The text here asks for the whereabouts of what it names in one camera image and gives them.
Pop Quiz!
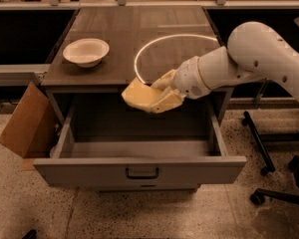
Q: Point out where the yellow sponge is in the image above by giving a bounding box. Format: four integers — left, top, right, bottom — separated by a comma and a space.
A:
122, 78, 161, 113

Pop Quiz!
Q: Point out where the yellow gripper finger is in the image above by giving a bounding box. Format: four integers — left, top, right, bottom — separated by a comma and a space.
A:
151, 69, 176, 90
149, 87, 185, 114

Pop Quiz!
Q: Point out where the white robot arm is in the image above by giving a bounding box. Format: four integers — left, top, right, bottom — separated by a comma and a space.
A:
152, 22, 299, 103

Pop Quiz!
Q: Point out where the grey drawer cabinet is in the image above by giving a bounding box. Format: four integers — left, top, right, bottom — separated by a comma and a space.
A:
39, 5, 239, 193

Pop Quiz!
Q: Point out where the black office chair base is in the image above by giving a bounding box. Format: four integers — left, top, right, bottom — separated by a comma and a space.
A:
249, 146, 299, 208

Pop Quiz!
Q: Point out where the brown cardboard box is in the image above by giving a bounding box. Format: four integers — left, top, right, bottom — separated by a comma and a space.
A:
0, 83, 59, 158

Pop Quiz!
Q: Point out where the white bowl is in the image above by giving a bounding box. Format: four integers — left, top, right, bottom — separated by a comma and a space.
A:
63, 38, 110, 68

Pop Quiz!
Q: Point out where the black rolling stand leg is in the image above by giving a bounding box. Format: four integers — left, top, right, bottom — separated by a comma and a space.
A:
242, 112, 275, 176

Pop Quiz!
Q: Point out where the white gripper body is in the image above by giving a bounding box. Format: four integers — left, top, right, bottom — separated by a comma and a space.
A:
173, 56, 210, 100

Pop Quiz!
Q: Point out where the open top drawer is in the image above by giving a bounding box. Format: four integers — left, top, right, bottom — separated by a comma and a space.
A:
34, 93, 246, 191

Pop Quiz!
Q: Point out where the black drawer handle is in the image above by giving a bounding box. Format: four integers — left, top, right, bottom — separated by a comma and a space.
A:
126, 167, 159, 180

